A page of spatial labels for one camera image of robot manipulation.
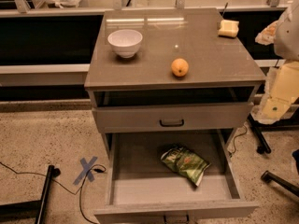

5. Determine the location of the black stand leg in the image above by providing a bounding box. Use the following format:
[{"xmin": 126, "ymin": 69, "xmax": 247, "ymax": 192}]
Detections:
[
  {"xmin": 0, "ymin": 165, "xmax": 61, "ymax": 224},
  {"xmin": 248, "ymin": 115, "xmax": 271, "ymax": 154}
]

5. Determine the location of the open grey middle drawer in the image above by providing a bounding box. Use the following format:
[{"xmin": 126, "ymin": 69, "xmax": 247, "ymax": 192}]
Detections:
[{"xmin": 94, "ymin": 130, "xmax": 258, "ymax": 224}]

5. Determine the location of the grey drawer cabinet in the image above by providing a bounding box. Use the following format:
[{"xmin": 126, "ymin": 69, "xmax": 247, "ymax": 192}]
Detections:
[{"xmin": 85, "ymin": 8, "xmax": 265, "ymax": 144}]

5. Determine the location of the closed grey top drawer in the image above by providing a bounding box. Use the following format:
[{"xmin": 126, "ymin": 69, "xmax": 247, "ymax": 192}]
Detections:
[{"xmin": 93, "ymin": 103, "xmax": 253, "ymax": 133}]

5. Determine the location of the white ceramic bowl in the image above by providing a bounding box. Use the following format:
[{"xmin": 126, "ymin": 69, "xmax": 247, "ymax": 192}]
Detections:
[{"xmin": 107, "ymin": 29, "xmax": 143, "ymax": 58}]

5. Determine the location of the black floor cable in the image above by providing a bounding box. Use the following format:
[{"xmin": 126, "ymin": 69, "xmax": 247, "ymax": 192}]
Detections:
[{"xmin": 0, "ymin": 161, "xmax": 107, "ymax": 224}]

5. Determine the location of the black stand leg left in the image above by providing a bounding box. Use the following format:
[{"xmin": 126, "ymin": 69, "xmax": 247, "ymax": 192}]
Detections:
[{"xmin": 0, "ymin": 165, "xmax": 61, "ymax": 224}]

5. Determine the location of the metal railing frame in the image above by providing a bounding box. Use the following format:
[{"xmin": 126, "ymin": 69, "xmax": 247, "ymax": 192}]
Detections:
[{"xmin": 0, "ymin": 0, "xmax": 299, "ymax": 19}]

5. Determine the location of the green jalapeno chip bag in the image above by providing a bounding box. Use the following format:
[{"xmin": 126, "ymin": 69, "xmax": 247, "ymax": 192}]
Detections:
[{"xmin": 161, "ymin": 145, "xmax": 210, "ymax": 187}]

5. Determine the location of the yellow sponge block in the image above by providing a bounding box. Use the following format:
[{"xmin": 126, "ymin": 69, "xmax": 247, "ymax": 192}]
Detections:
[{"xmin": 218, "ymin": 20, "xmax": 239, "ymax": 38}]

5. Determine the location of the blue tape cross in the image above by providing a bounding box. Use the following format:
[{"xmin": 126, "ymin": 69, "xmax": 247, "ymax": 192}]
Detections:
[{"xmin": 73, "ymin": 156, "xmax": 97, "ymax": 185}]

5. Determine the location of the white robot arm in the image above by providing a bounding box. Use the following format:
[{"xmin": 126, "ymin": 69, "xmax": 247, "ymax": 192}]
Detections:
[{"xmin": 253, "ymin": 0, "xmax": 299, "ymax": 124}]

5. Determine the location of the orange fruit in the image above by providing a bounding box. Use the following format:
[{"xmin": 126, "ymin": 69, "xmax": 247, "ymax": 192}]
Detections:
[{"xmin": 171, "ymin": 58, "xmax": 189, "ymax": 77}]

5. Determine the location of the black chair base leg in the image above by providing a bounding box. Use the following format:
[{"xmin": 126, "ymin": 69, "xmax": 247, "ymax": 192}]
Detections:
[{"xmin": 261, "ymin": 171, "xmax": 299, "ymax": 197}]

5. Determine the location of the black stand leg right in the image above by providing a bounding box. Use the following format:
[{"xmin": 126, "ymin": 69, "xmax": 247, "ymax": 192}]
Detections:
[{"xmin": 248, "ymin": 115, "xmax": 271, "ymax": 154}]

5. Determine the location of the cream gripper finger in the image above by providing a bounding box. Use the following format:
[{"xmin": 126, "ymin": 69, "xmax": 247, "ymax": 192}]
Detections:
[
  {"xmin": 251, "ymin": 97, "xmax": 291, "ymax": 124},
  {"xmin": 255, "ymin": 21, "xmax": 278, "ymax": 46}
]

